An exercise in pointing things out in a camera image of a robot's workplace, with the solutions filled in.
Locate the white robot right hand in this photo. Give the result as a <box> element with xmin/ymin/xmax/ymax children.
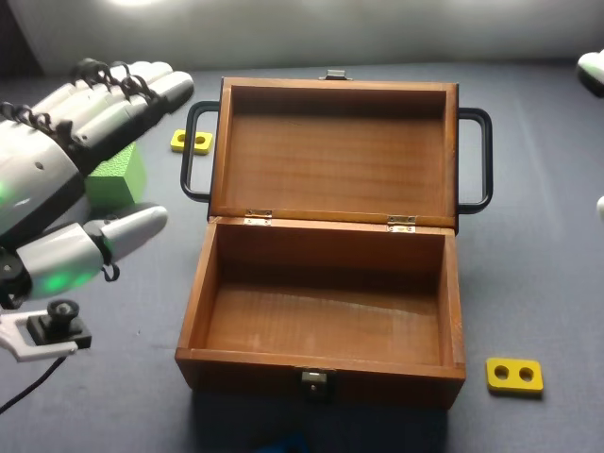
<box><xmin>576</xmin><ymin>49</ymin><xmax>604</xmax><ymax>223</ymax></box>

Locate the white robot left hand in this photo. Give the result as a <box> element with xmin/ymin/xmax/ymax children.
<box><xmin>0</xmin><ymin>57</ymin><xmax>195</xmax><ymax>310</ymax></box>

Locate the wooden box with black handles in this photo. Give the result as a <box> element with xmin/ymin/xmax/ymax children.
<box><xmin>174</xmin><ymin>69</ymin><xmax>495</xmax><ymax>411</ymax></box>

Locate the green house-shaped block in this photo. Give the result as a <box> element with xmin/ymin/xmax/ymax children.
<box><xmin>83</xmin><ymin>140</ymin><xmax>147</xmax><ymax>210</ymax></box>

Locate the yellow two-hole block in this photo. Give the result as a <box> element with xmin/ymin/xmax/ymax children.
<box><xmin>485</xmin><ymin>357</ymin><xmax>545</xmax><ymax>394</ymax></box>
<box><xmin>169</xmin><ymin>129</ymin><xmax>214</xmax><ymax>155</ymax></box>

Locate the grey table cloth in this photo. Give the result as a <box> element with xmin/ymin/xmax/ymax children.
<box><xmin>0</xmin><ymin>56</ymin><xmax>604</xmax><ymax>453</ymax></box>

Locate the white backdrop sheet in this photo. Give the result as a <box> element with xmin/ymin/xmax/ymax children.
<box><xmin>0</xmin><ymin>0</ymin><xmax>604</xmax><ymax>76</ymax></box>

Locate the black wrist camera white bracket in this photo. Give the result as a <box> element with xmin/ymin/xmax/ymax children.
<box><xmin>0</xmin><ymin>298</ymin><xmax>93</xmax><ymax>363</ymax></box>

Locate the black camera cable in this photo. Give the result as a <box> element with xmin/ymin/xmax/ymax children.
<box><xmin>0</xmin><ymin>354</ymin><xmax>67</xmax><ymax>416</ymax></box>

